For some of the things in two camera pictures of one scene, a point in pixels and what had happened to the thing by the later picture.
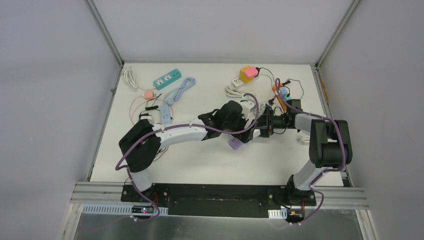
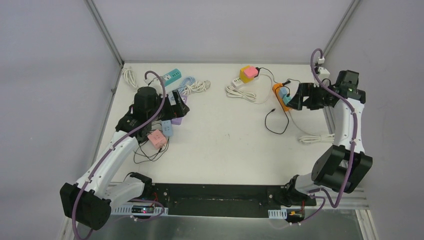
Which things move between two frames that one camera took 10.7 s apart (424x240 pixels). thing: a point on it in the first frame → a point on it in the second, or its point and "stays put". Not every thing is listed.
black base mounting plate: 220,201 stays put
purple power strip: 235,143 → 177,121
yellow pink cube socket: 247,73 stays put
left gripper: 249,133 → 173,108
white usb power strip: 236,82 stays put
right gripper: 265,123 → 305,89
